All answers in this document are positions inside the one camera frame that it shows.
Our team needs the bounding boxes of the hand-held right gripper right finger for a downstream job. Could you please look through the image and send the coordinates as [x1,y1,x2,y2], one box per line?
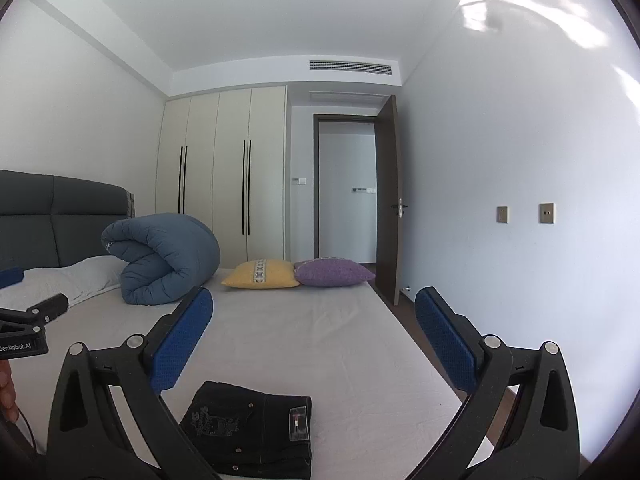
[405,286,596,480]

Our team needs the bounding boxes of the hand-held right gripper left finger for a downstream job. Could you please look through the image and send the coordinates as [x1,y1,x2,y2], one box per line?
[47,287,221,480]

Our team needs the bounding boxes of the black pants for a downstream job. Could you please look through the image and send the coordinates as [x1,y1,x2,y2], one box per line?
[180,381,313,480]

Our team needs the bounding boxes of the person's left hand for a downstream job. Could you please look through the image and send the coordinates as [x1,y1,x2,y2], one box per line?
[0,360,21,424]

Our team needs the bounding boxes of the white pillow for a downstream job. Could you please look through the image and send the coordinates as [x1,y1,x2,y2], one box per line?
[10,255,128,308]

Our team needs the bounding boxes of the grey padded headboard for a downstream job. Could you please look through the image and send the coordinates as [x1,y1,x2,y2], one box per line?
[0,169,137,273]

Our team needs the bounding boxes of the rolled blue quilt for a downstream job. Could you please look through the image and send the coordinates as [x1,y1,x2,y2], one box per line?
[101,213,221,306]

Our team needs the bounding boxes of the yellow pillow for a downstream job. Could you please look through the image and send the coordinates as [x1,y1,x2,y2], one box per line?
[221,259,301,291]

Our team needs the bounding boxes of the dark brown door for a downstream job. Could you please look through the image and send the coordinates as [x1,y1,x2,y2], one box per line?
[375,95,408,307]

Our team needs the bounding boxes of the bed with white sheet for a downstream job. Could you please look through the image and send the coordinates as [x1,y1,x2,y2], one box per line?
[0,275,521,480]

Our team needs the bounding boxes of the purple pillow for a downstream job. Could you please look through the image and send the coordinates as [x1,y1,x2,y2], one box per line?
[293,256,376,288]

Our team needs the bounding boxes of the cream wardrobe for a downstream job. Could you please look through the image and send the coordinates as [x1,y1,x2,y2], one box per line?
[155,85,288,263]

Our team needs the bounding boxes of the ceiling air vent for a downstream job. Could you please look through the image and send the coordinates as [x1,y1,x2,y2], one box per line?
[308,60,393,74]

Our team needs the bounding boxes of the black cable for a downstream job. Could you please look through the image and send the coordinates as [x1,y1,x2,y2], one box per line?
[9,409,40,457]

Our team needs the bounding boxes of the dark door frame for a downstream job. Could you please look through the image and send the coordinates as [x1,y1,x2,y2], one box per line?
[313,113,382,263]

